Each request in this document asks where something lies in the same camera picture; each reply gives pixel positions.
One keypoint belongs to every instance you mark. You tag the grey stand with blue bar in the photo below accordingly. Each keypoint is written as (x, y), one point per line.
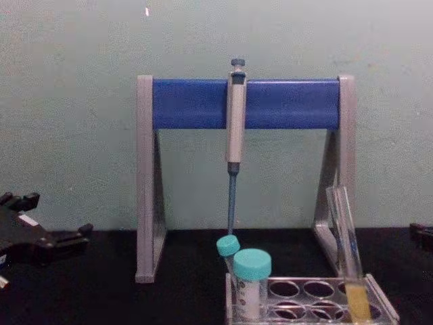
(287, 105)

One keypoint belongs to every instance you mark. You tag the clear plastic tube rack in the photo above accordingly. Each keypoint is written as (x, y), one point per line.
(304, 298)

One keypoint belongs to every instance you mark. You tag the small tube with teal cap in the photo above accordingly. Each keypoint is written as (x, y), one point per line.
(227, 245)

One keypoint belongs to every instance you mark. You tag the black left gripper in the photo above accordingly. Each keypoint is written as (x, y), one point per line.
(23, 237)

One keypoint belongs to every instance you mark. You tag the glass tube with yellow liquid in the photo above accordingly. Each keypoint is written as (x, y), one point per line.
(358, 301)

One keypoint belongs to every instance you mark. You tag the wide jar with teal cap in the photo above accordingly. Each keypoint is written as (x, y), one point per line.
(252, 265)

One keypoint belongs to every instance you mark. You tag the grey pipette with blue tip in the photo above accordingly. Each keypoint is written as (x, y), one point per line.
(235, 128)

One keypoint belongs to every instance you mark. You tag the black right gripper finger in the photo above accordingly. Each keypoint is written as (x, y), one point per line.
(424, 235)

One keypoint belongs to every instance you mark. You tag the black table cloth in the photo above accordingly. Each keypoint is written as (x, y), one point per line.
(101, 298)

